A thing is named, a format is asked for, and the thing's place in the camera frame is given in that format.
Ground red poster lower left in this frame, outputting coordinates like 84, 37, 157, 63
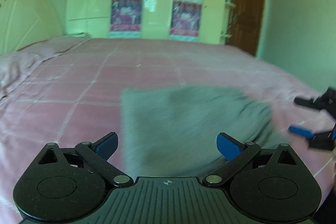
110, 0, 143, 32

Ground cream bed headboard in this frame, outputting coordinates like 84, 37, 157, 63
1, 0, 64, 54

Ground brown wooden door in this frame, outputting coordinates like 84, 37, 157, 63
227, 0, 265, 56

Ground pink quilted bedspread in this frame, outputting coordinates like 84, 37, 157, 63
1, 37, 334, 223

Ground red poster lower right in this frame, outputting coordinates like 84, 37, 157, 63
170, 1, 202, 38

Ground grey pants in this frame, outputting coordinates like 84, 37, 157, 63
121, 86, 288, 177

